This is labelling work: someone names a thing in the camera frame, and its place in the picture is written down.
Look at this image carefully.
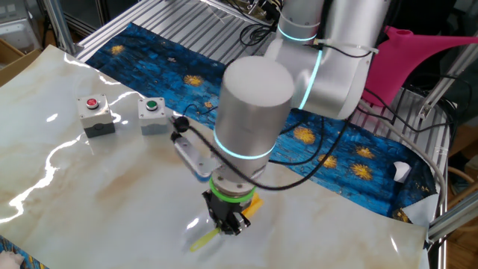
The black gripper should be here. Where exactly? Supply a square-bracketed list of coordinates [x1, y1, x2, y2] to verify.
[201, 189, 258, 237]

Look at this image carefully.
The yellow sponge brush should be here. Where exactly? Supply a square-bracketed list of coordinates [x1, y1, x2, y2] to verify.
[189, 194, 264, 253]

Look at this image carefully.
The glossy marble pattern sheet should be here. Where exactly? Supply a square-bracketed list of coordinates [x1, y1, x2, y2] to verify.
[0, 44, 430, 269]

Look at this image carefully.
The green push button box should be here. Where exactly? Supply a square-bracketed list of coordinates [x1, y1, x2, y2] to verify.
[137, 96, 169, 137]

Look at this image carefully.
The red push button box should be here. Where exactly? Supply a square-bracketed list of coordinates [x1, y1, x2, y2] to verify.
[76, 93, 117, 139]

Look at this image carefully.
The blue starry painting cloth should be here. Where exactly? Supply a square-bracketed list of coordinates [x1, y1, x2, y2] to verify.
[0, 22, 440, 269]

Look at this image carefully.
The pink fluffy cloth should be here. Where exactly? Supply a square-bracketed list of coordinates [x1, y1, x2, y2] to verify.
[0, 250, 25, 269]

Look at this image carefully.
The pink plastic watering can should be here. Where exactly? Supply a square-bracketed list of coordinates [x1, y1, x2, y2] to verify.
[360, 25, 478, 109]

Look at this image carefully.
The open cardboard box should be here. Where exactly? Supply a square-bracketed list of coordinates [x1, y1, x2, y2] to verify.
[0, 37, 43, 87]

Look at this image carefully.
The aluminium diagonal brace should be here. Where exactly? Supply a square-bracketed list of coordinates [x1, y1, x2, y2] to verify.
[417, 33, 478, 120]

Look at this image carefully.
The clear plastic storage box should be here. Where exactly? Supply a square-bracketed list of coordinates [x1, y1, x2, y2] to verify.
[0, 0, 43, 53]

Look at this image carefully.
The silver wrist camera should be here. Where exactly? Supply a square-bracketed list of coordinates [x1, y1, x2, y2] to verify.
[170, 132, 222, 184]

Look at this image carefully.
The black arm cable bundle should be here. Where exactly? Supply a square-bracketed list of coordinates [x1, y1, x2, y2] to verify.
[170, 0, 374, 192]

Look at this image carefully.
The grey cable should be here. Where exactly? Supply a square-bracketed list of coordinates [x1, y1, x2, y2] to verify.
[358, 99, 447, 205]

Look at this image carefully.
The black table cable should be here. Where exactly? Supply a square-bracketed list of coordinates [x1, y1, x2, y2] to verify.
[354, 72, 471, 135]

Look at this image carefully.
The aluminium frame profile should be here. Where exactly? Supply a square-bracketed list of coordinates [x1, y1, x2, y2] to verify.
[427, 200, 478, 244]

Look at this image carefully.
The aluminium frame post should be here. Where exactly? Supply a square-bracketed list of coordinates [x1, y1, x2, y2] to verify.
[43, 0, 78, 55]

